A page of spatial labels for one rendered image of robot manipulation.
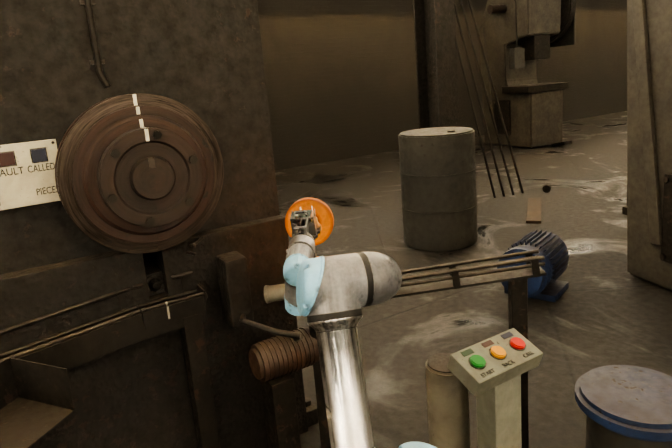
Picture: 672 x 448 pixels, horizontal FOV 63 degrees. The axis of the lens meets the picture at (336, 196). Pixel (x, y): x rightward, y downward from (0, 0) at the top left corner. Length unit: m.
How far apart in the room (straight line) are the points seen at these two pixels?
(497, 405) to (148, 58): 1.43
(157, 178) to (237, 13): 0.66
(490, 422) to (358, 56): 8.10
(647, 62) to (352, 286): 2.68
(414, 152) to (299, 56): 4.91
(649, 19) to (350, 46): 6.29
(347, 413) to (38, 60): 1.28
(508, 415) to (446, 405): 0.17
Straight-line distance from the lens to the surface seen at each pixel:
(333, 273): 1.13
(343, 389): 1.15
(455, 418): 1.73
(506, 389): 1.60
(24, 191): 1.81
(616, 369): 1.92
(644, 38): 3.54
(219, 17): 1.94
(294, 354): 1.85
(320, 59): 8.95
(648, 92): 3.52
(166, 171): 1.62
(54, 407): 1.62
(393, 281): 1.18
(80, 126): 1.67
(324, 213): 1.75
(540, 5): 9.25
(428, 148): 4.07
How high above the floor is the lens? 1.35
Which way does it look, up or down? 12 degrees down
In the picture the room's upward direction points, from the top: 5 degrees counter-clockwise
